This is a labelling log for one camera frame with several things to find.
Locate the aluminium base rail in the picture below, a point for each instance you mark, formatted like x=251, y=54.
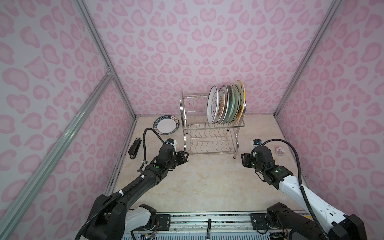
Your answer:
x=225, y=226

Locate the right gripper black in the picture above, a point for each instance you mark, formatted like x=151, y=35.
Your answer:
x=246, y=159

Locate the halloween cat star plate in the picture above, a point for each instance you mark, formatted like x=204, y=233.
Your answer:
x=242, y=100

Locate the black marker pen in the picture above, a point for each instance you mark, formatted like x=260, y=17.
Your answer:
x=209, y=226

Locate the orange sunburst plate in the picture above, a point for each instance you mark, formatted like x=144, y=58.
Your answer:
x=222, y=102
x=226, y=90

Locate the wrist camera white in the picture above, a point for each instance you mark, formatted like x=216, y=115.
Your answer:
x=172, y=142
x=257, y=142

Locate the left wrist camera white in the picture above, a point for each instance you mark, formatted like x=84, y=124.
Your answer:
x=172, y=142

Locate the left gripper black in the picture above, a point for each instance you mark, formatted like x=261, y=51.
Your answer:
x=180, y=154

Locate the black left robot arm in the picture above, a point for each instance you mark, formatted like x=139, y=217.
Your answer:
x=110, y=216

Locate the silver two-tier dish rack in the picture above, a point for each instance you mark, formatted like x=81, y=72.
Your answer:
x=202, y=138

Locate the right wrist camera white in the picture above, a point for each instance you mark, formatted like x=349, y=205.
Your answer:
x=257, y=142

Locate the small pink box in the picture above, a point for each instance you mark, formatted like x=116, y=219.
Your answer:
x=280, y=151

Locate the white plate black rings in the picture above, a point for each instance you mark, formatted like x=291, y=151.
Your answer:
x=212, y=105

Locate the white plate black text rim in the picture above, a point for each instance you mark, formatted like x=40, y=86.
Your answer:
x=166, y=125

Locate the black stapler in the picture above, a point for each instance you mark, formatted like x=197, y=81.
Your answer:
x=133, y=150

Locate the mint green flower plate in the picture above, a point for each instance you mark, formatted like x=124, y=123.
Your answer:
x=231, y=109

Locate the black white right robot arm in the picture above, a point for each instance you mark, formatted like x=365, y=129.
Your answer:
x=326, y=222

